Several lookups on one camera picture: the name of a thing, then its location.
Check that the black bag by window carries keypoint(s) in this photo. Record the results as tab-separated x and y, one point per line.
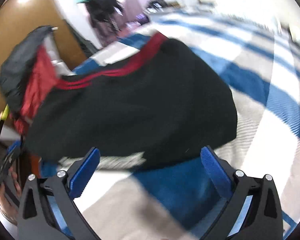
102	18

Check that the light wooden wardrobe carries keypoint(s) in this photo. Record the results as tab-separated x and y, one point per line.
19	17

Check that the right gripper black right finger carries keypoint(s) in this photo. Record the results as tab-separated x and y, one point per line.
252	210

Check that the black varsity jacket red stripes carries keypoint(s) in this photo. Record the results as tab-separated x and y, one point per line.
158	107

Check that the grey red clothes heap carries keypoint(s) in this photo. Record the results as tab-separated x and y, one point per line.
31	70

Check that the blue white checkered bedspread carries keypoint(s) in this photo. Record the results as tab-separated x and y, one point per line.
179	202

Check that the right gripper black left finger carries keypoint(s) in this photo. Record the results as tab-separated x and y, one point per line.
47	209

